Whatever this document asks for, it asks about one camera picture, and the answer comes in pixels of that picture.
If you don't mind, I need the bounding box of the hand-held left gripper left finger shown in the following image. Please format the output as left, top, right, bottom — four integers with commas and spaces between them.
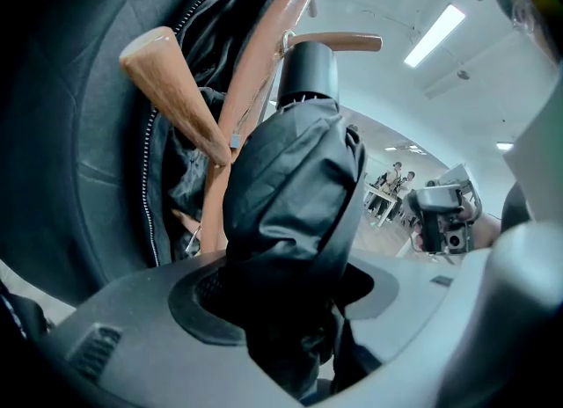
39, 251, 309, 408

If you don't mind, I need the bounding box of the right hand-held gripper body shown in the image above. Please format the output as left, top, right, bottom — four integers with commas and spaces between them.
408, 178, 484, 256

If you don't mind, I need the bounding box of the long ceiling light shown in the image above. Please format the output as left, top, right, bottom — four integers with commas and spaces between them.
403, 4, 467, 69

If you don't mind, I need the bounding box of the black umbrella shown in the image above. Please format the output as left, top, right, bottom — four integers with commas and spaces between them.
222, 30, 384, 405

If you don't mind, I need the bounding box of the brown wooden coat rack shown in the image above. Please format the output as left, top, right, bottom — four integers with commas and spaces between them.
118, 0, 384, 262

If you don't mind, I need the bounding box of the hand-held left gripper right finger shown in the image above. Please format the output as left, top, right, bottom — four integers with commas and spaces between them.
319, 220, 563, 408

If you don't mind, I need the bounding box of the wooden desk with white legs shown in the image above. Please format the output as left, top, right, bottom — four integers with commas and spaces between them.
363, 185, 398, 223

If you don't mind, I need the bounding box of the black hanging coat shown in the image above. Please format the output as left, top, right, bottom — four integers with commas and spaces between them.
0, 0, 304, 306

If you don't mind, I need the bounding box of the person's right forearm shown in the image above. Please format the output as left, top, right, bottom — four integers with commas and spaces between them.
464, 214, 503, 250

